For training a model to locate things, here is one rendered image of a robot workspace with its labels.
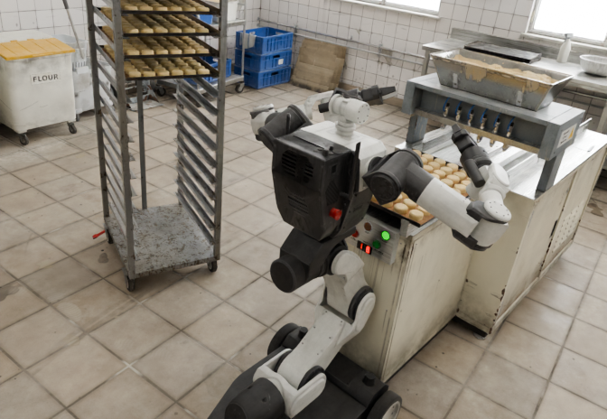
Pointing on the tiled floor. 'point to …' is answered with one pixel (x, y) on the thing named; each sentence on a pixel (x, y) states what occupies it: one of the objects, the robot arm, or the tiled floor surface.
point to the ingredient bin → (35, 81)
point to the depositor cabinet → (525, 231)
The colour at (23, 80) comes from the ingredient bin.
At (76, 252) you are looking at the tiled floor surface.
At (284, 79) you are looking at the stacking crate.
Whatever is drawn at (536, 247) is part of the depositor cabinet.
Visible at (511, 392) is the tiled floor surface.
